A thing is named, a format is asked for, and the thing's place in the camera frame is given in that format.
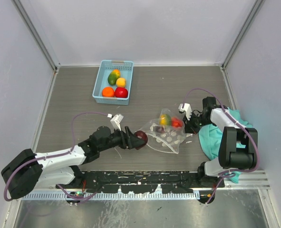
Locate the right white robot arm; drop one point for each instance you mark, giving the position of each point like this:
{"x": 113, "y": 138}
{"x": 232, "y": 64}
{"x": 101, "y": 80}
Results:
{"x": 238, "y": 149}

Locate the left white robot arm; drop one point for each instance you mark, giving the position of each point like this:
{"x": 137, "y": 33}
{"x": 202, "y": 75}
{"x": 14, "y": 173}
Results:
{"x": 29, "y": 170}

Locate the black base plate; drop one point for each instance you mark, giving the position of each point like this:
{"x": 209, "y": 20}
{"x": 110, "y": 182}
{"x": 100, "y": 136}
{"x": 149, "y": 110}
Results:
{"x": 139, "y": 182}

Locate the yellow green fake mango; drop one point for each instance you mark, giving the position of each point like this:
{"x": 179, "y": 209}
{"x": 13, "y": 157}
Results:
{"x": 165, "y": 119}

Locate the red fake apple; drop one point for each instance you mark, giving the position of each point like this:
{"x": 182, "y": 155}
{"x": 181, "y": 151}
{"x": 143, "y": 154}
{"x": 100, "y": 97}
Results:
{"x": 121, "y": 92}

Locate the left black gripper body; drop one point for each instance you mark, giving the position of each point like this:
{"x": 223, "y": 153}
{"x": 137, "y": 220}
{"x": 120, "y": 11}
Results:
{"x": 116, "y": 138}

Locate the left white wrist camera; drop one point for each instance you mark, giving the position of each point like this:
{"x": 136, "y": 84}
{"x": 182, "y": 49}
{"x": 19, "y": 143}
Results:
{"x": 116, "y": 120}

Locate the clear zip top bag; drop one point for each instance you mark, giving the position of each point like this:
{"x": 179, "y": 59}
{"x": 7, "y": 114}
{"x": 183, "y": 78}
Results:
{"x": 169, "y": 141}

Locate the grey slotted cable duct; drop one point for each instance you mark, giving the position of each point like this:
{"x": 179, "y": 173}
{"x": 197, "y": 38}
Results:
{"x": 158, "y": 195}

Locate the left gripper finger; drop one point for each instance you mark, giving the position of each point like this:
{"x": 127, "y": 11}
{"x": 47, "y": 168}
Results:
{"x": 130, "y": 138}
{"x": 136, "y": 146}

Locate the small red fake fruit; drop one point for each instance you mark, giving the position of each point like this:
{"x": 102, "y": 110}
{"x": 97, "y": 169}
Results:
{"x": 176, "y": 122}

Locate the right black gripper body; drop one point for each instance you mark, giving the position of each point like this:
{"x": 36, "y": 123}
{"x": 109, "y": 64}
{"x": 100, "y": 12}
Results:
{"x": 198, "y": 120}

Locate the small dark purple fake fruit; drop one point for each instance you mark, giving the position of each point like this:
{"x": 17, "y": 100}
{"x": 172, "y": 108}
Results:
{"x": 160, "y": 129}

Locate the light blue plastic basket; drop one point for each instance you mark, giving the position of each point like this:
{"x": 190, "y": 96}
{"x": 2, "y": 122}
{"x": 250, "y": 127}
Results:
{"x": 106, "y": 67}

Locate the orange fake fruit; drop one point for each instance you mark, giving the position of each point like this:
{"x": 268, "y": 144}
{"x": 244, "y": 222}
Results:
{"x": 108, "y": 92}

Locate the teal cloth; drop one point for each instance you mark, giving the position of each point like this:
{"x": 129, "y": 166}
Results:
{"x": 210, "y": 136}

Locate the green orange fake mango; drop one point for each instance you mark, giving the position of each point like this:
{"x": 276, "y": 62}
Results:
{"x": 113, "y": 76}

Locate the yellow fake peach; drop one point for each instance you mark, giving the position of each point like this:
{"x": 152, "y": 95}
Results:
{"x": 121, "y": 82}

